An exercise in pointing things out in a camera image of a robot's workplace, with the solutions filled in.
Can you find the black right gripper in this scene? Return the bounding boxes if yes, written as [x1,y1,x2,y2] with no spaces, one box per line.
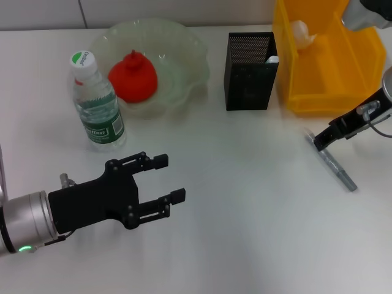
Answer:
[313,87,392,153]

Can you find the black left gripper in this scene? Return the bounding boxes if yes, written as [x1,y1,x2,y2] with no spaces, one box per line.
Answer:
[47,151,187,236]

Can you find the grey glitter marker pen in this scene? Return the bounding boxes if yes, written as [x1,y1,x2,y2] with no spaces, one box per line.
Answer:
[304,128,358,192]

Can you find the clear water bottle green label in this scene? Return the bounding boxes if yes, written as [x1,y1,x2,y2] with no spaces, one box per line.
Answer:
[67,50,127,153]

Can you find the red-orange toy fruit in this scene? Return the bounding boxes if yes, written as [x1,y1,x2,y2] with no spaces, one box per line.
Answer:
[107,49,159,104]

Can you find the black mesh pen holder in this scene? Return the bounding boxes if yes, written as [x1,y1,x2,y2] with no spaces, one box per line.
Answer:
[223,32,280,111]

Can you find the pale green glass fruit plate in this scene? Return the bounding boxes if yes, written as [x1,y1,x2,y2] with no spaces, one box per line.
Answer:
[91,18,211,117]

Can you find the yellow plastic storage bin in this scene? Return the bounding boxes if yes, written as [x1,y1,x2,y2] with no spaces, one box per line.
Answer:
[272,0,387,117]

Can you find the right gripper cable with plug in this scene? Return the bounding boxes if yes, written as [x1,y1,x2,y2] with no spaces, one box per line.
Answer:
[356,100,392,138]

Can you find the gripper cable with plug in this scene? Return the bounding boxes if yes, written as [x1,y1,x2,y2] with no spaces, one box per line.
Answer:
[30,173,77,251]
[356,100,392,138]

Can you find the left gripper cable with plug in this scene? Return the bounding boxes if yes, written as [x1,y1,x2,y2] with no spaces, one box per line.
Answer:
[30,173,77,251]

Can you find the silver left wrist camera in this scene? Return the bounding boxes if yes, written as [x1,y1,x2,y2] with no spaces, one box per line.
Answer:
[0,143,9,202]

